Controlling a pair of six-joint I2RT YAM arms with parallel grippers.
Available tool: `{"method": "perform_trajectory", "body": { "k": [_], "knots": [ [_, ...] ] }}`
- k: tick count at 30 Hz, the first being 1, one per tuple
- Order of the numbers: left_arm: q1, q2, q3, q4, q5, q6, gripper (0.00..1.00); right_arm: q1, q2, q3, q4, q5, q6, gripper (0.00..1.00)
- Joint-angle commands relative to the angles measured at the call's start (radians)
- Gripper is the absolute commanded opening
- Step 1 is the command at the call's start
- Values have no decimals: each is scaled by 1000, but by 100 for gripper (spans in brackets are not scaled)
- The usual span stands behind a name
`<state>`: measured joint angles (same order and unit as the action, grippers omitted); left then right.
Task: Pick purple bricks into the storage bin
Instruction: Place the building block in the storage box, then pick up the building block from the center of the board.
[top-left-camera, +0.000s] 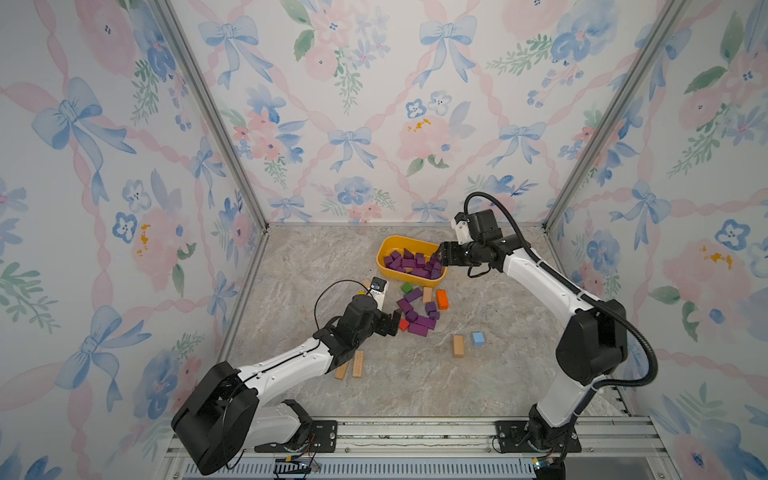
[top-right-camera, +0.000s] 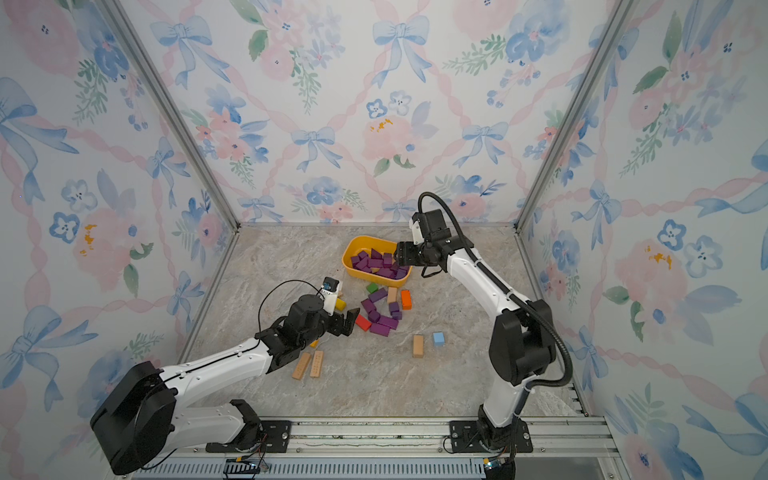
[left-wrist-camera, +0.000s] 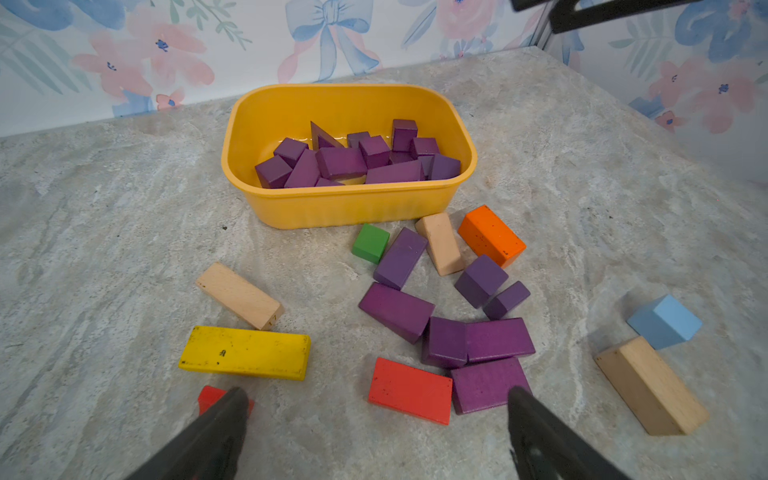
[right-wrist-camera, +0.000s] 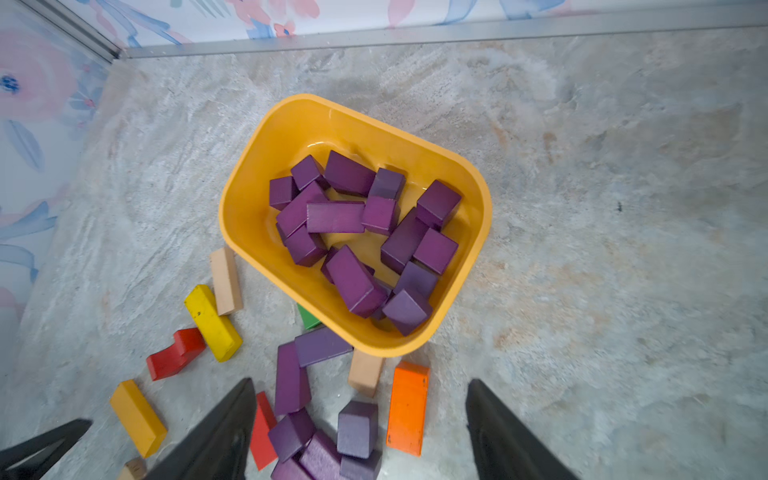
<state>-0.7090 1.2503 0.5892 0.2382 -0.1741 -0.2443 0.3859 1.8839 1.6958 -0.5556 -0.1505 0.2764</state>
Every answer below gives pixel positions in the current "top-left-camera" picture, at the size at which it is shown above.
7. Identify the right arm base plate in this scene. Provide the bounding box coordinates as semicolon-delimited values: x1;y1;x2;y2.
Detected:
494;420;582;454

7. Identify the purple brick centre slanted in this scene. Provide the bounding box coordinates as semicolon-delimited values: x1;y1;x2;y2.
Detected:
416;316;437;330

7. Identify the natural wood long brick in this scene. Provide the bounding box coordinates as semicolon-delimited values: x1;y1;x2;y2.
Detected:
334;362;350;380
352;350;365;378

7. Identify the natural wood long brick left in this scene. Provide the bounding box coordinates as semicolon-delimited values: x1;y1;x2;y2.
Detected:
334;362;350;380

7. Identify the orange brick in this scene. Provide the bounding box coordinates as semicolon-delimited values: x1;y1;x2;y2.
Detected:
435;289;450;311

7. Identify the aluminium mounting rail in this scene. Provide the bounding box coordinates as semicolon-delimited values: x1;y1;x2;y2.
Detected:
213;417;680;479

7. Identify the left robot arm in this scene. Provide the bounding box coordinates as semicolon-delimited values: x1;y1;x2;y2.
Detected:
171;294;402;475

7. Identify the purple long brick top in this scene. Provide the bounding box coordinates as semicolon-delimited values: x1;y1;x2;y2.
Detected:
403;288;423;302

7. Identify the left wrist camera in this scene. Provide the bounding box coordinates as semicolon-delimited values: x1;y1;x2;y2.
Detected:
366;276;388;311

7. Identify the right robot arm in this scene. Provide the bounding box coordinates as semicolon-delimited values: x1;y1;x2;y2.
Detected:
437;210;658;451

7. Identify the yellow plastic storage bin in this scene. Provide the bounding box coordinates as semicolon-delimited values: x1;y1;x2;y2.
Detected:
376;235;447;287

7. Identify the natural wood brick right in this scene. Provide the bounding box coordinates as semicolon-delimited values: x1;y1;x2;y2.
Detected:
452;335;465;358

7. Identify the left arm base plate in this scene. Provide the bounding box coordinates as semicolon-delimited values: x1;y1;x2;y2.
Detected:
253;420;338;455

